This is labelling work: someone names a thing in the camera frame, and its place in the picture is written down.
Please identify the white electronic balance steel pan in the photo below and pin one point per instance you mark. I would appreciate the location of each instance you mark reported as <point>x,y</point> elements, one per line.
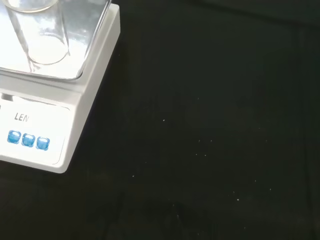
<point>50,115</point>

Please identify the black bench cloth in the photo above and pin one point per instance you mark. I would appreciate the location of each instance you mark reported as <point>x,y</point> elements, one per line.
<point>200,125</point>

